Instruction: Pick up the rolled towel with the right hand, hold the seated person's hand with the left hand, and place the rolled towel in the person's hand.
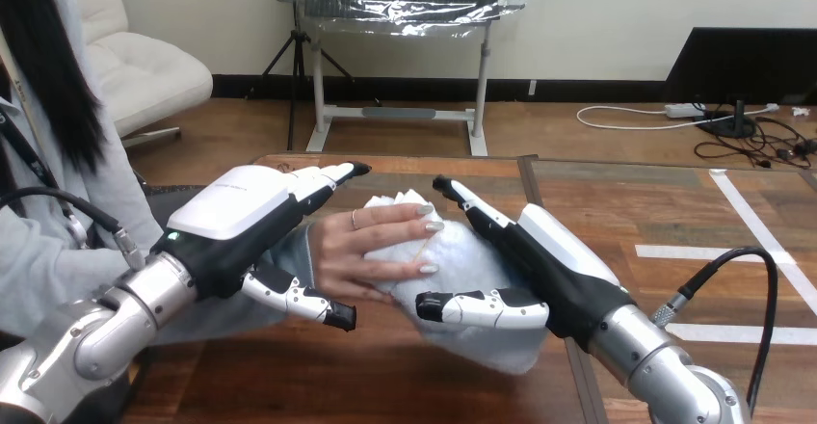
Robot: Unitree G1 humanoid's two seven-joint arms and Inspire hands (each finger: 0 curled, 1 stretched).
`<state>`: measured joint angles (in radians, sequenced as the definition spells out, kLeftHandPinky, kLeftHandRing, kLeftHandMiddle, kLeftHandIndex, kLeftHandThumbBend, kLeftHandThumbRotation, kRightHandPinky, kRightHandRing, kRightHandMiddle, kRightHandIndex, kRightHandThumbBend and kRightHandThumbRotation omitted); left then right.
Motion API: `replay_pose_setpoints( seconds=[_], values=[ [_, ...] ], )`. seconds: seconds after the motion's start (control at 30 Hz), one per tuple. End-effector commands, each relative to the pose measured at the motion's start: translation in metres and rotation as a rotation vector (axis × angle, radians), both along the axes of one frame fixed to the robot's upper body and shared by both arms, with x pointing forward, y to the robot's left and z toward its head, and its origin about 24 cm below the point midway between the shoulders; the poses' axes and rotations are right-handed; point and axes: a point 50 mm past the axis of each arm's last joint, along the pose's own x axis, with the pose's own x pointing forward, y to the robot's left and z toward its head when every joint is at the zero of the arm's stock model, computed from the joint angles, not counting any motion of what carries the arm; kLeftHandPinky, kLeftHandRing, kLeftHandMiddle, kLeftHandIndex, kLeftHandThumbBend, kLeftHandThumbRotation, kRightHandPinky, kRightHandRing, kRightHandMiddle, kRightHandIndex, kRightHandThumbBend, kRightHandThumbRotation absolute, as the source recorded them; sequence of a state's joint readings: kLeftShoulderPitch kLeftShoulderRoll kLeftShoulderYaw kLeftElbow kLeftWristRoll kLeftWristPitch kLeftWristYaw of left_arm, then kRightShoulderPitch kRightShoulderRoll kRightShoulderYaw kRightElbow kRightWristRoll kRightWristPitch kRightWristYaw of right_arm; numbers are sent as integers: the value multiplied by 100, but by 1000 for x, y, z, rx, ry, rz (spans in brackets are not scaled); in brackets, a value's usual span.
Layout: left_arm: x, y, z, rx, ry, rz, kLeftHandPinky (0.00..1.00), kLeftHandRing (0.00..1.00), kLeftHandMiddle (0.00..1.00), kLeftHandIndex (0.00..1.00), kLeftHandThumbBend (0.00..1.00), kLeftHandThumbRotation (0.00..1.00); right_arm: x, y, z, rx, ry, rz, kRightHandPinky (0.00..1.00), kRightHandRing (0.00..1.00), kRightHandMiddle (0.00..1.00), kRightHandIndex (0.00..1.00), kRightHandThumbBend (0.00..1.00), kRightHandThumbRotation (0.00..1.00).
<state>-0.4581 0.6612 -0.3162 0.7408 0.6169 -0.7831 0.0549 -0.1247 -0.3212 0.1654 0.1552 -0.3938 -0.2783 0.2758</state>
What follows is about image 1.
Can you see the person's hand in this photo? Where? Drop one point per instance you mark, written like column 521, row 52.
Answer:
column 345, row 249

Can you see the white power strip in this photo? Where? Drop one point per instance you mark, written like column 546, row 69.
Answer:
column 683, row 110

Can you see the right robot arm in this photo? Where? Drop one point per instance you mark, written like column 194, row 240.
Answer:
column 664, row 370

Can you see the black tripod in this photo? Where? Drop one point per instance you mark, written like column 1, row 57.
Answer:
column 295, row 63

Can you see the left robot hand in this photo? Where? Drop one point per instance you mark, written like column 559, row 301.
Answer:
column 223, row 217

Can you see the white cushioned chair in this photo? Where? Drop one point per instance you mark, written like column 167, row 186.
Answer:
column 140, row 76

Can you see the person's body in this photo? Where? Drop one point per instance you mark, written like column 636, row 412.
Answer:
column 38, row 89

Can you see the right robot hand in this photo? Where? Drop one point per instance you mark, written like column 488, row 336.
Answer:
column 561, row 274

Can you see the white desk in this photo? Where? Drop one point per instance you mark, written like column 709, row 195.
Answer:
column 396, row 113

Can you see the white towel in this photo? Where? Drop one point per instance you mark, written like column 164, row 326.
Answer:
column 466, row 261

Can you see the dark screen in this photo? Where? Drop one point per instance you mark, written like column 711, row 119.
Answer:
column 740, row 63

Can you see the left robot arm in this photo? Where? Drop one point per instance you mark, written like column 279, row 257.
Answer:
column 96, row 338

